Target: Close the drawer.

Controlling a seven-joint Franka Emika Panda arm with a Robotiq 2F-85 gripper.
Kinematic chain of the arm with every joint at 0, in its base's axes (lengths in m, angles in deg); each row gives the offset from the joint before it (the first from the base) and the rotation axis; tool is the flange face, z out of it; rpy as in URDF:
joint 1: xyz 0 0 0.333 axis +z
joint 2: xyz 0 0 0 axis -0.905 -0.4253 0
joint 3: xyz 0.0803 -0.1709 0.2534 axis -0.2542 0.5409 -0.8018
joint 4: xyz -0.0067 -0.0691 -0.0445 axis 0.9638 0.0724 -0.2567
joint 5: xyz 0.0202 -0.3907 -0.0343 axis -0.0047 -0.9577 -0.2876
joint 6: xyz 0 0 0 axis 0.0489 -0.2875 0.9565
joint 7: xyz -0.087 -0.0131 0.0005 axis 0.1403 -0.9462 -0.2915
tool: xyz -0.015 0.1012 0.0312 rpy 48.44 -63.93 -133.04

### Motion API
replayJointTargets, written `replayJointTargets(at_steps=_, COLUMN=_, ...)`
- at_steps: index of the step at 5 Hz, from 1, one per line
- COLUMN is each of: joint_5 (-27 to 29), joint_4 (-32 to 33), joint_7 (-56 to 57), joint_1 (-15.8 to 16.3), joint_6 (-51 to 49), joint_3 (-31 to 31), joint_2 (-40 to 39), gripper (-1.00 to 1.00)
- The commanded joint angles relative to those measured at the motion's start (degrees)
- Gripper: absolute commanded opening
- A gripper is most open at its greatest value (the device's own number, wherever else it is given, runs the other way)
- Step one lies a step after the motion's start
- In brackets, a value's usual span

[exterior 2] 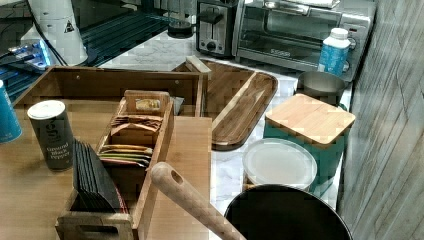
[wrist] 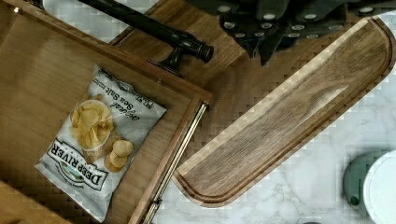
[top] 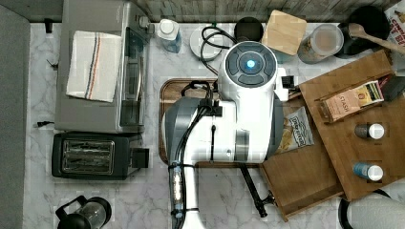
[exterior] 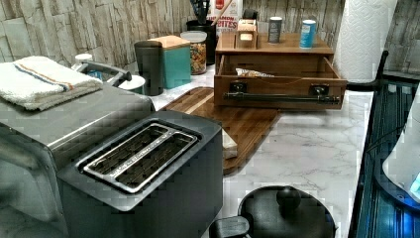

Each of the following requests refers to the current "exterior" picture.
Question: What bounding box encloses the wooden drawer with black handle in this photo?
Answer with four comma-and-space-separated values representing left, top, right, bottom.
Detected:
214, 61, 347, 110

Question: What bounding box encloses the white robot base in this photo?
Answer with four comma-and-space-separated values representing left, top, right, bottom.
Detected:
375, 89, 420, 212

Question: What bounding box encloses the snack bag in drawer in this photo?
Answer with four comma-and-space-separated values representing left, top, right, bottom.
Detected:
236, 68, 274, 77

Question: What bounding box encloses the wooden drawer cabinet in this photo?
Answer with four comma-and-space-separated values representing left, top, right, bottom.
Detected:
216, 32, 334, 75

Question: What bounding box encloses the white block on board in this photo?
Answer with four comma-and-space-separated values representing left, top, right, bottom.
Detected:
222, 130, 238, 159

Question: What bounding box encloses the wooden cutting board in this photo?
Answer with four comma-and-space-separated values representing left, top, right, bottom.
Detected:
162, 87, 279, 175

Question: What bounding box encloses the black two-slot toaster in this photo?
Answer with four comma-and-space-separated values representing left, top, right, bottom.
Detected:
57, 111, 223, 238

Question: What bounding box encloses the teal canister with wooden lid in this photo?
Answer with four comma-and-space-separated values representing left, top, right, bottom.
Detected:
154, 36, 191, 89

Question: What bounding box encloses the glass jar of cereal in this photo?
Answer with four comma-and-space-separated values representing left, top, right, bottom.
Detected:
180, 31, 207, 75

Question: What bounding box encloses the black utensil holder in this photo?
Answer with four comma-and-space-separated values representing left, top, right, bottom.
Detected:
185, 19, 218, 66

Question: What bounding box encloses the dark grey cylindrical canister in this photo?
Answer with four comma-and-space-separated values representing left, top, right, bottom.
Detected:
134, 41, 163, 96

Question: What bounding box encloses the small wooden box holder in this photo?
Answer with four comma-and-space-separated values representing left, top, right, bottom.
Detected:
236, 19, 258, 49

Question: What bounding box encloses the cinnamon bites cereal box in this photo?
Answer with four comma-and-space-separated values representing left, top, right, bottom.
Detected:
207, 0, 243, 35

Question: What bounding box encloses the black pot lid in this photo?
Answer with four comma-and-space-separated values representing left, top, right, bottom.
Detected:
238, 185, 337, 238

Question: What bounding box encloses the grey spice shaker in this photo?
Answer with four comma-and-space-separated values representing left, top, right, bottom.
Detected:
267, 17, 282, 44

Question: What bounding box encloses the blue spice shaker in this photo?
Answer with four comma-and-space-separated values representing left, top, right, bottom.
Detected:
299, 19, 316, 49

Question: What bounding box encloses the black paper towel holder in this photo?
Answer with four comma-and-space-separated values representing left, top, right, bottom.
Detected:
345, 50, 390, 92

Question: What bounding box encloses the white striped folded towel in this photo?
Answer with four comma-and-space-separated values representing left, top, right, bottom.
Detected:
0, 56, 103, 110

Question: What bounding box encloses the white paper towel roll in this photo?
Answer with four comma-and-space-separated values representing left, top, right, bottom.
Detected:
332, 0, 399, 83

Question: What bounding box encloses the black pan handle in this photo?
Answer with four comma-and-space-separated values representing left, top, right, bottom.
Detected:
209, 216, 251, 238

